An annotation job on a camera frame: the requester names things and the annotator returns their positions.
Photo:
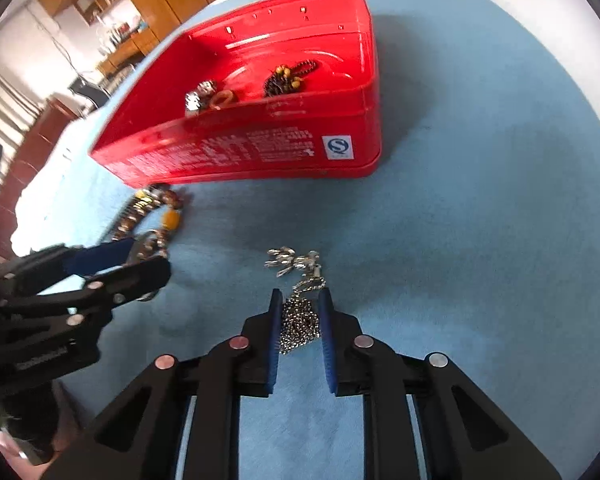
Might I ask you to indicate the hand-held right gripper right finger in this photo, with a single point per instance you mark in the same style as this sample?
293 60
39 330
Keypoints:
326 345

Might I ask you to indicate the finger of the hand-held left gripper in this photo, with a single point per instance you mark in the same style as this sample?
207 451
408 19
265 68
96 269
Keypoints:
140 275
100 257

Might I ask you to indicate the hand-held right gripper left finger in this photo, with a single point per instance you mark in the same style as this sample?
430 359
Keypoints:
275 340

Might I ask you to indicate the engraved silver bangle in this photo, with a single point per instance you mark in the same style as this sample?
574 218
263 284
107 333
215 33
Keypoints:
152 245

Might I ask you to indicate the red tin box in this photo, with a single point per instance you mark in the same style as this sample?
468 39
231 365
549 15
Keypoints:
230 150

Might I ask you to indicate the person's left hand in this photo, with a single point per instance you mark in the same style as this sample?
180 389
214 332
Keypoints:
20 420

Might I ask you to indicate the brown wooden headboard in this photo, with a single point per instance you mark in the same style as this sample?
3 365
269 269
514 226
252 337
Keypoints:
30 160

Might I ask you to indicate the blue tablecloth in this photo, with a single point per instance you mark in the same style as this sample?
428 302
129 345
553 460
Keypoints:
455 260

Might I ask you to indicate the black office chair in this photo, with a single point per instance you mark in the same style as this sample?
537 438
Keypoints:
87 92

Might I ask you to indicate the wooden desk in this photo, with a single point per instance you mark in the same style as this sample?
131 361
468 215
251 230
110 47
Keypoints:
125 55

